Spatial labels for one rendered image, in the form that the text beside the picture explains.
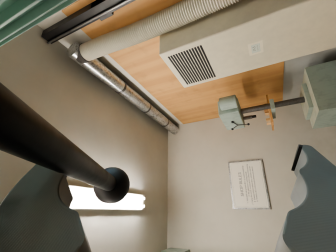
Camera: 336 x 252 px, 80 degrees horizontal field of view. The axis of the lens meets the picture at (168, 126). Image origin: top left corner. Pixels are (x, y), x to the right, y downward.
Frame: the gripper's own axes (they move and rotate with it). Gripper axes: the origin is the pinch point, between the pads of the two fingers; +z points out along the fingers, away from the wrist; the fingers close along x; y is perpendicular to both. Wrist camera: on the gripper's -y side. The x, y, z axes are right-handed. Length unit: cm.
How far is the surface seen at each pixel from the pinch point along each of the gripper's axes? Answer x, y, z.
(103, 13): -51, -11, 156
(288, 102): 117, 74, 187
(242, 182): 91, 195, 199
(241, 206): 85, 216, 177
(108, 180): -5.3, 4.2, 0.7
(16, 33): -12.0, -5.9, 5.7
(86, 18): -66, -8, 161
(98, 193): -7.3, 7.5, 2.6
